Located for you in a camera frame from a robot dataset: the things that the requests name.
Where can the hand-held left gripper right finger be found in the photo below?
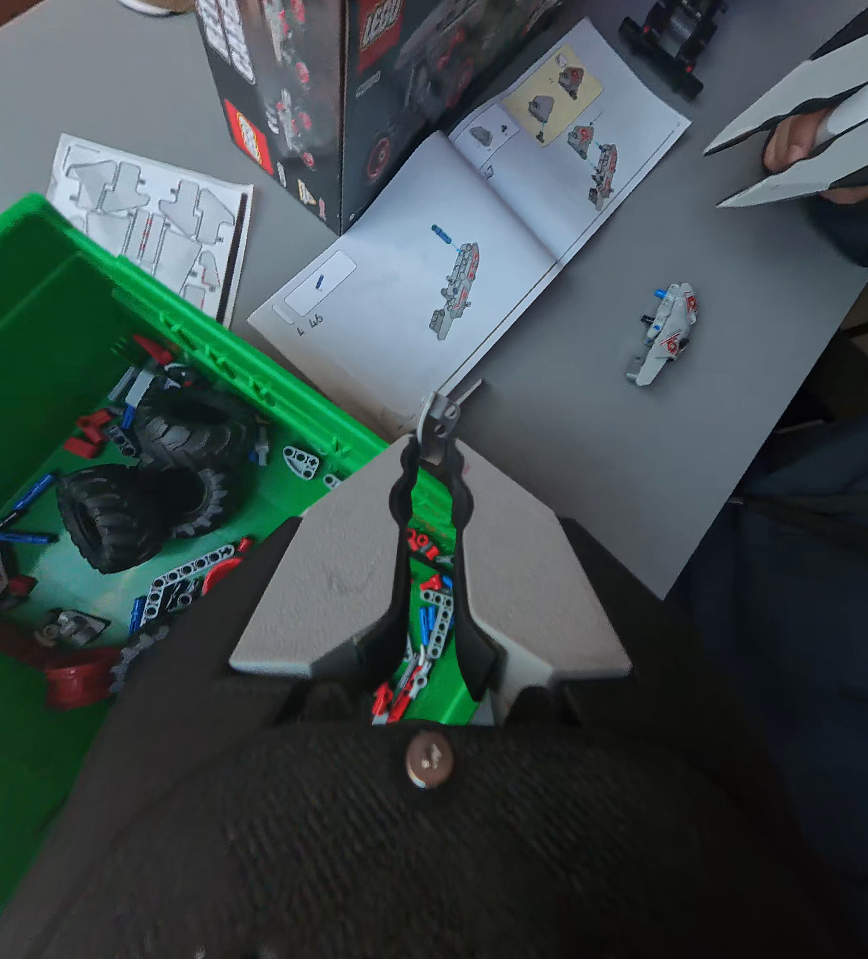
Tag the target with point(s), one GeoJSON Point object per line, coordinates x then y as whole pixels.
{"type": "Point", "coordinates": [539, 592]}

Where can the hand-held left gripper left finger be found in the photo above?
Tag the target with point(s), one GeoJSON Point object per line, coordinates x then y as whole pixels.
{"type": "Point", "coordinates": [321, 592]}

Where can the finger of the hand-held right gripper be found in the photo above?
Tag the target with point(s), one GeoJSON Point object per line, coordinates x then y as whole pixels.
{"type": "Point", "coordinates": [801, 90]}
{"type": "Point", "coordinates": [816, 168]}

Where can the black lego chassis assembly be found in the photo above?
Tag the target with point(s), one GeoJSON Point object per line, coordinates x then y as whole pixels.
{"type": "Point", "coordinates": [674, 37]}

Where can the grey lego panel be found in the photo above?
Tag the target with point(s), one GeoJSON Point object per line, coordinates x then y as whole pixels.
{"type": "Point", "coordinates": [438, 419]}

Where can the grey lego side panel assembly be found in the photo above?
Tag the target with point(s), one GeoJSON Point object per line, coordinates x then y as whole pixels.
{"type": "Point", "coordinates": [670, 337]}

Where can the green plastic bin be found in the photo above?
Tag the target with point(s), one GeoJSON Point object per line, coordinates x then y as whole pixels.
{"type": "Point", "coordinates": [29, 337]}

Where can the pile of loose lego pieces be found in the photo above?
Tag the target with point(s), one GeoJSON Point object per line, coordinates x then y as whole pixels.
{"type": "Point", "coordinates": [179, 583]}

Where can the open lego instruction booklet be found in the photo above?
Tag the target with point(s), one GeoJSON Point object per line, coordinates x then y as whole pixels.
{"type": "Point", "coordinates": [404, 300]}

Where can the lego sticker sheet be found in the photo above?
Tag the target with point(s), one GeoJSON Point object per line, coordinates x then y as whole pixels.
{"type": "Point", "coordinates": [142, 202]}

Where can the black lego set box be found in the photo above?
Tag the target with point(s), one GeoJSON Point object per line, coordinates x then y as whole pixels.
{"type": "Point", "coordinates": [292, 112]}

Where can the person's right hand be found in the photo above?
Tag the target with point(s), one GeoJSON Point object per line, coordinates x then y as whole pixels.
{"type": "Point", "coordinates": [790, 146]}

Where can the person's dark blue clothing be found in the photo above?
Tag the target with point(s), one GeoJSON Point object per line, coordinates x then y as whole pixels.
{"type": "Point", "coordinates": [816, 599]}

